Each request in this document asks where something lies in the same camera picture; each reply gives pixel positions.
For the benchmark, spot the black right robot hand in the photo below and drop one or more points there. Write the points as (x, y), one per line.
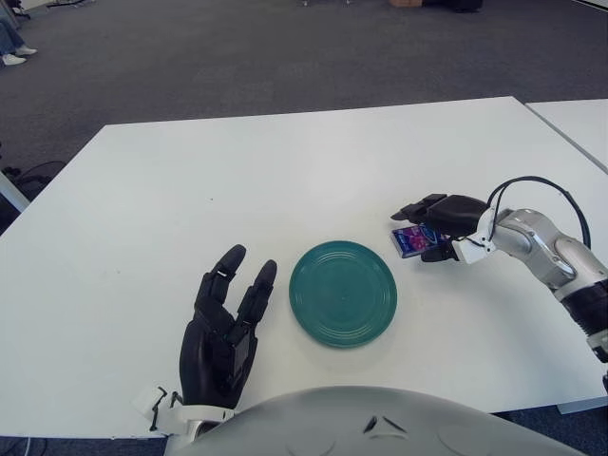
(458, 214)

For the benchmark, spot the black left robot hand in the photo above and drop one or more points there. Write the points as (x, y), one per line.
(209, 356)

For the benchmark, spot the purple blue gum pack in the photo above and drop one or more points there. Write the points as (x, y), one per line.
(411, 242)

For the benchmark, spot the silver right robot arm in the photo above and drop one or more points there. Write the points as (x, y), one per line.
(541, 242)

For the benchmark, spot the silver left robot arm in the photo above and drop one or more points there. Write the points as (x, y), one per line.
(190, 418)

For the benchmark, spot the green round plate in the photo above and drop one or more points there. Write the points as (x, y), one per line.
(343, 295)

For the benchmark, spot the grey robot torso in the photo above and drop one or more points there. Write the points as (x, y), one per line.
(332, 427)

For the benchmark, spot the white rectangular table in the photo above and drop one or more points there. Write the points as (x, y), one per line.
(575, 126)
(190, 190)

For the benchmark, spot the black cabinet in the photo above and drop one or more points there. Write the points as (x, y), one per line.
(453, 5)

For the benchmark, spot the brown cardboard box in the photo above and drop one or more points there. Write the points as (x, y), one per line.
(406, 3)

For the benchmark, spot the white table leg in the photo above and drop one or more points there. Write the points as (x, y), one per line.
(12, 192)

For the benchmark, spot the seated person in jeans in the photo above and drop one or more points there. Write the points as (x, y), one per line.
(9, 40)

